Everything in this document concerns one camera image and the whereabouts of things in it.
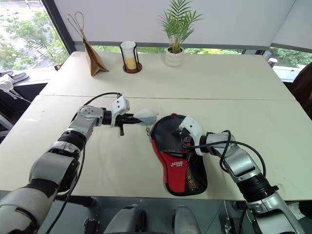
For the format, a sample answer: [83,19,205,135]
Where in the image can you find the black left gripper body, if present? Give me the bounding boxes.
[114,113,130,137]

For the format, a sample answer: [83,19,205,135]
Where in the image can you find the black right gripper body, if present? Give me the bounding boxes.
[179,128,196,162]

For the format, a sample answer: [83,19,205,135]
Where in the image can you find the black and red paddle case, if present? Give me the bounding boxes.
[149,113,208,196]

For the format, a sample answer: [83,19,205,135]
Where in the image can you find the white cup in holder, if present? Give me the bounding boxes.
[120,43,142,74]

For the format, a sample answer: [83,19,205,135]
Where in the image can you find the yellow paper cup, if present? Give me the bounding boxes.
[124,57,137,70]

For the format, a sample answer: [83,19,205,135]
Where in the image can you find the brown paper bag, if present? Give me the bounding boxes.
[67,11,110,77]

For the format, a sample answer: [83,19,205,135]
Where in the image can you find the white paper cup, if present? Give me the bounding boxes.
[120,41,137,59]

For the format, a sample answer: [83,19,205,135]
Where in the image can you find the white ribbed plant pot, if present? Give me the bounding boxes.
[165,46,185,68]

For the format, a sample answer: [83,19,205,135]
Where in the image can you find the white roller blind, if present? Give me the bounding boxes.
[270,0,312,52]
[54,0,293,47]

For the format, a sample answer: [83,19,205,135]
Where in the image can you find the black side desk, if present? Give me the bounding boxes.
[0,82,48,144]

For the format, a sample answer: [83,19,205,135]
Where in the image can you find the green palm plant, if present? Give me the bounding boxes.
[157,0,203,53]

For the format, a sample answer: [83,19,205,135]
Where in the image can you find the dark brown chair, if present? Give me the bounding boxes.
[291,62,312,117]

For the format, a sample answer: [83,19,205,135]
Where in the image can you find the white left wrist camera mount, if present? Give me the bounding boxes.
[110,95,131,128]

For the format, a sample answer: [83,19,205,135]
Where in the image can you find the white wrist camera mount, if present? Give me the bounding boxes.
[179,116,204,156]
[110,95,131,128]

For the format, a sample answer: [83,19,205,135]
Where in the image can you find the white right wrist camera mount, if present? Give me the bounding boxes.
[179,116,204,156]

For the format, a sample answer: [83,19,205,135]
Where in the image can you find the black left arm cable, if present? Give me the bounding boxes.
[46,92,123,234]

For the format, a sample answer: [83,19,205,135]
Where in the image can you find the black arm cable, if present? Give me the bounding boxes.
[190,130,267,177]
[46,92,123,234]

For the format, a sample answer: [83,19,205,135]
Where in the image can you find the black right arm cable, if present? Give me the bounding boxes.
[190,130,267,177]

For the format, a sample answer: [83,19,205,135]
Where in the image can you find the dark window frame post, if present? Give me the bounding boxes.
[41,0,75,56]

